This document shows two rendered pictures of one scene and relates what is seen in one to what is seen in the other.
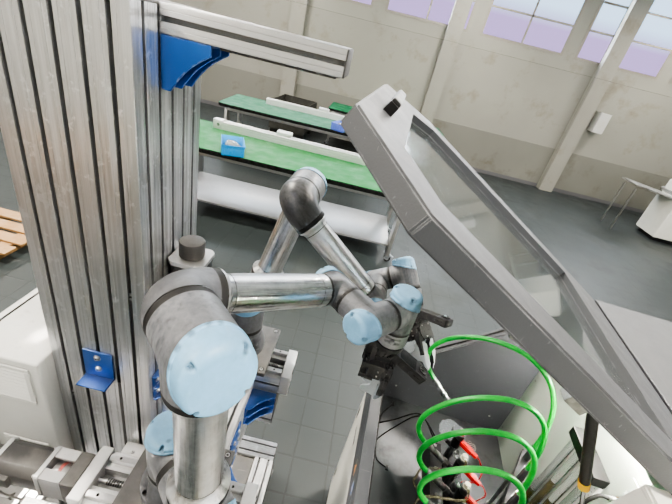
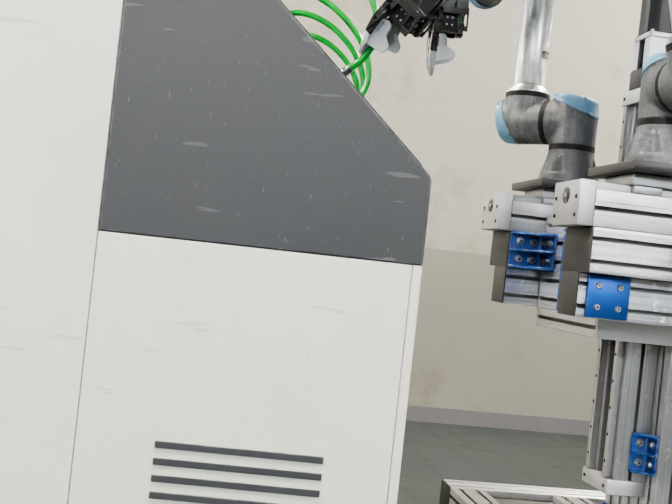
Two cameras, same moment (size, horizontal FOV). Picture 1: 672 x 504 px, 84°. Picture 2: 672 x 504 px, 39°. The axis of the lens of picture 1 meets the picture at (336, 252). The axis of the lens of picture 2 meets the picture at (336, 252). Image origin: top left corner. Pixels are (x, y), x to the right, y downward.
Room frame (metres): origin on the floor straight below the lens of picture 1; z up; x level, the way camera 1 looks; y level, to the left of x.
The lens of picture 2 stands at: (2.80, -0.67, 0.78)
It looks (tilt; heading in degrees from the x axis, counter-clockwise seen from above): 1 degrees up; 172
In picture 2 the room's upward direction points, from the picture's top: 6 degrees clockwise
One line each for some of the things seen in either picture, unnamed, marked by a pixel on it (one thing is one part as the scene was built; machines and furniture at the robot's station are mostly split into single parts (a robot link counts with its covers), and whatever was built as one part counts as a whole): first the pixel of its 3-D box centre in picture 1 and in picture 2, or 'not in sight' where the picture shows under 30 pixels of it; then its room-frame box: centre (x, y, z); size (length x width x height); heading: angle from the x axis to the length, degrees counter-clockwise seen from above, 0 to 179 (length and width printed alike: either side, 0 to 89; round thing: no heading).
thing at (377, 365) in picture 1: (380, 356); (447, 9); (0.72, -0.18, 1.37); 0.09 x 0.08 x 0.12; 85
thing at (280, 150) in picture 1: (291, 185); not in sight; (3.97, 0.67, 0.48); 2.66 x 1.08 x 0.96; 92
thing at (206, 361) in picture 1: (199, 436); (535, 42); (0.38, 0.15, 1.41); 0.15 x 0.12 x 0.55; 45
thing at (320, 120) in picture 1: (303, 137); not in sight; (6.18, 0.98, 0.47); 2.59 x 1.04 x 0.94; 92
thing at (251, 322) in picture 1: (248, 305); (671, 88); (0.98, 0.24, 1.20); 0.13 x 0.12 x 0.14; 177
